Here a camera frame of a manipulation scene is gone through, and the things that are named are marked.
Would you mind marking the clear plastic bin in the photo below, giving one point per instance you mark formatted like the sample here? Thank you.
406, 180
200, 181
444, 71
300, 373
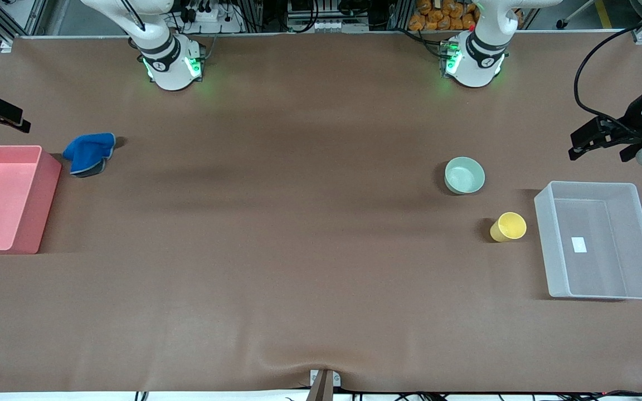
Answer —
605, 267

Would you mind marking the pale green bowl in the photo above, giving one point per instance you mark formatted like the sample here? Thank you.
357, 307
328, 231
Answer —
464, 176

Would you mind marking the white trolley leg with castor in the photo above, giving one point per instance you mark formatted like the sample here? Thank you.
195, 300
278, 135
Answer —
569, 16

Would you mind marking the blue and grey cloth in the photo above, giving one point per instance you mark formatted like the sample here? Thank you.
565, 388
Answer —
90, 153

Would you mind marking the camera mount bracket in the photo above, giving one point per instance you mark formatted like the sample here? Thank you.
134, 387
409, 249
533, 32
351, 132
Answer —
324, 384

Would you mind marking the yellow cup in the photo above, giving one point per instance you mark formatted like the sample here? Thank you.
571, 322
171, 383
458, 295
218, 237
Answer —
510, 225

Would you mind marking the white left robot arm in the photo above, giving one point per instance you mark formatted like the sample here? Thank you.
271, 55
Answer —
474, 67

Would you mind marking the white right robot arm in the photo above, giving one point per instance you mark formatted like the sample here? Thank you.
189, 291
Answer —
170, 69

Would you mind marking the white power strip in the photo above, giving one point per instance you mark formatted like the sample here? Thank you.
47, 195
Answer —
204, 15

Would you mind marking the white terminal block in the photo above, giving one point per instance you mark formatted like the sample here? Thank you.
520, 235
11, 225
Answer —
332, 25

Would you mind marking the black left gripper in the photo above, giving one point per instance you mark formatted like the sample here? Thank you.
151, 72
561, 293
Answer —
635, 118

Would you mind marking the orange snack bags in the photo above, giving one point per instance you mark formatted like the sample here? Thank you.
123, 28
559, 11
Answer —
443, 15

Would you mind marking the white paper label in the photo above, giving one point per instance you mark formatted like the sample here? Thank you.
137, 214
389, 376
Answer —
579, 245

